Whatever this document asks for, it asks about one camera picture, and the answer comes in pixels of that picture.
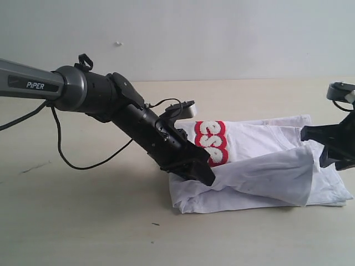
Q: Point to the left wrist camera black silver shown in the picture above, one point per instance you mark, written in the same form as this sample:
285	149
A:
183	110

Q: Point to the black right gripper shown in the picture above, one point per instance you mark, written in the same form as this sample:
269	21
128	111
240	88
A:
338	140

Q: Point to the right wrist camera black silver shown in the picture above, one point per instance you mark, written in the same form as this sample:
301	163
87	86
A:
339	91

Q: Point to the wrist camera black silver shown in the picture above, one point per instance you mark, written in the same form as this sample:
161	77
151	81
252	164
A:
339	91
183	110

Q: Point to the white t-shirt red Chinese lettering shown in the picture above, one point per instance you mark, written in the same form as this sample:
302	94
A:
257	164

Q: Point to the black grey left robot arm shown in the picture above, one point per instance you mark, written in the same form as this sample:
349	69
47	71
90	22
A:
112	98

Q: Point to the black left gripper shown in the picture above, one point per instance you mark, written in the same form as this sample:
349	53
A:
170	149

